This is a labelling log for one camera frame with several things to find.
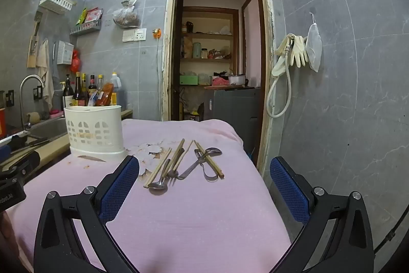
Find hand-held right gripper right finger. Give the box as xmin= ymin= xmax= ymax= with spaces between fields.
xmin=270 ymin=156 xmax=374 ymax=273

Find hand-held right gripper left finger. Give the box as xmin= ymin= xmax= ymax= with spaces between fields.
xmin=33 ymin=155 xmax=141 ymax=273

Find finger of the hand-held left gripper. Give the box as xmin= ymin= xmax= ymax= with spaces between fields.
xmin=0 ymin=150 xmax=40 ymax=179
xmin=0 ymin=135 xmax=28 ymax=161

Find metal spoon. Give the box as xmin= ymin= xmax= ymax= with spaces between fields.
xmin=148 ymin=159 xmax=171 ymax=196
xmin=194 ymin=149 xmax=221 ymax=183
xmin=177 ymin=147 xmax=222 ymax=180

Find wooden chopstick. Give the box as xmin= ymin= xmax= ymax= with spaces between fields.
xmin=161 ymin=138 xmax=185 ymax=179
xmin=143 ymin=148 xmax=172 ymax=189
xmin=173 ymin=140 xmax=194 ymax=172
xmin=194 ymin=141 xmax=222 ymax=180
xmin=196 ymin=140 xmax=225 ymax=178

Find metal fork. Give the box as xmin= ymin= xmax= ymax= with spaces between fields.
xmin=165 ymin=148 xmax=185 ymax=187

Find white plastic utensil holder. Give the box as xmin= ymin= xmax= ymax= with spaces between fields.
xmin=64 ymin=105 xmax=127 ymax=162

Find steel sink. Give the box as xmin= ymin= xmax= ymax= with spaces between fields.
xmin=0 ymin=118 xmax=69 ymax=147

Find steel faucet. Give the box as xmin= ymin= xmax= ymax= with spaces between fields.
xmin=19 ymin=75 xmax=45 ymax=129

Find dark pump bottle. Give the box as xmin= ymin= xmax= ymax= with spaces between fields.
xmin=62 ymin=74 xmax=75 ymax=111

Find large soy sauce bottle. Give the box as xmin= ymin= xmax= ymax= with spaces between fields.
xmin=73 ymin=72 xmax=84 ymax=107

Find beige hanging towel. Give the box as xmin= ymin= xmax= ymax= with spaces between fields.
xmin=36 ymin=38 xmax=55 ymax=108

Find wooden cutting board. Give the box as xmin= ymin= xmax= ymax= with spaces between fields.
xmin=27 ymin=11 xmax=43 ymax=68

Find small dark sauce bottle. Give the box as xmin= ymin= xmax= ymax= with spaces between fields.
xmin=88 ymin=75 xmax=97 ymax=101

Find orange spice bag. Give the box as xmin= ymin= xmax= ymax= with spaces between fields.
xmin=96 ymin=83 xmax=114 ymax=106

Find red plastic bag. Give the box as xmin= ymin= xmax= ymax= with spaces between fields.
xmin=70 ymin=49 xmax=80 ymax=73

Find white grater box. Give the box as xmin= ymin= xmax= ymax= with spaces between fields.
xmin=57 ymin=40 xmax=75 ymax=65

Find large oil jug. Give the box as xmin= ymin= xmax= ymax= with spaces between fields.
xmin=110 ymin=72 xmax=127 ymax=107

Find cream rubber gloves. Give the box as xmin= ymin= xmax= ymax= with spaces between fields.
xmin=275 ymin=33 xmax=309 ymax=69

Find red snack packet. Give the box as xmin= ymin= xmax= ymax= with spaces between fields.
xmin=85 ymin=7 xmax=103 ymax=24

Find white mesh bag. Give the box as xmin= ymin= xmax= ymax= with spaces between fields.
xmin=306 ymin=12 xmax=323 ymax=73

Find plastic bag of dried goods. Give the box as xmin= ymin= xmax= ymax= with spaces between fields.
xmin=112 ymin=0 xmax=140 ymax=28

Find wooden shelf unit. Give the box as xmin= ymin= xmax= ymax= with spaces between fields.
xmin=179 ymin=6 xmax=240 ymax=87

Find black handled knife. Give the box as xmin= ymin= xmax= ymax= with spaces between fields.
xmin=11 ymin=139 xmax=53 ymax=154

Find white hose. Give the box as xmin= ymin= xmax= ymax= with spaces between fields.
xmin=267 ymin=36 xmax=293 ymax=118

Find black cable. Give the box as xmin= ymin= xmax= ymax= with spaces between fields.
xmin=374 ymin=219 xmax=409 ymax=256

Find thin wall cable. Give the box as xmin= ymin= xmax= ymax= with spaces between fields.
xmin=155 ymin=36 xmax=161 ymax=115

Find grey wall basket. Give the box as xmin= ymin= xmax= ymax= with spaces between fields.
xmin=70 ymin=20 xmax=103 ymax=36

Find wooden door frame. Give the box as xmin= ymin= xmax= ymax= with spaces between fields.
xmin=161 ymin=0 xmax=275 ymax=174

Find white wall basket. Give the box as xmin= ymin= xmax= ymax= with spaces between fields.
xmin=38 ymin=0 xmax=75 ymax=15

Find white switch socket panel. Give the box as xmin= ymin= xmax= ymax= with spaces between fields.
xmin=123 ymin=28 xmax=147 ymax=42

